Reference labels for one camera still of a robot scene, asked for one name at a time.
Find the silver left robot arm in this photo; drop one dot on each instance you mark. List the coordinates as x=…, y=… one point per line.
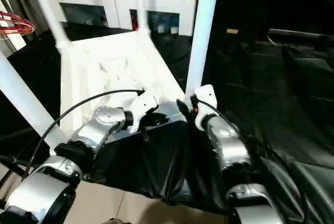
x=104, y=119

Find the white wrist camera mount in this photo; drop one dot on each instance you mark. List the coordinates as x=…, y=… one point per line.
x=206, y=96
x=144, y=102

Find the white plastic table top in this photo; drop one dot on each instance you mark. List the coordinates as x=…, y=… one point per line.
x=86, y=64

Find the black mat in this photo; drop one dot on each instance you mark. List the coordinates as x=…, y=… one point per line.
x=274, y=91

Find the long dark bar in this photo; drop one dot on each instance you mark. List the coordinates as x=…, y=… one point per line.
x=300, y=34

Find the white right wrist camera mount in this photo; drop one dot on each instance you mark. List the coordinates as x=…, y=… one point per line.
x=206, y=96

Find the black folding stand frame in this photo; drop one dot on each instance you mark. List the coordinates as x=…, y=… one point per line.
x=10, y=161

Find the small tan label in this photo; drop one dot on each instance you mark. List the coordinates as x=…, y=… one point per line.
x=232, y=31

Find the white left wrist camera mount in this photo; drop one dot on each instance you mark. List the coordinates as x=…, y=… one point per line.
x=144, y=102

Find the white plastic table leg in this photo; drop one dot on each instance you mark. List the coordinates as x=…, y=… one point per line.
x=202, y=30
x=49, y=15
x=23, y=96
x=141, y=7

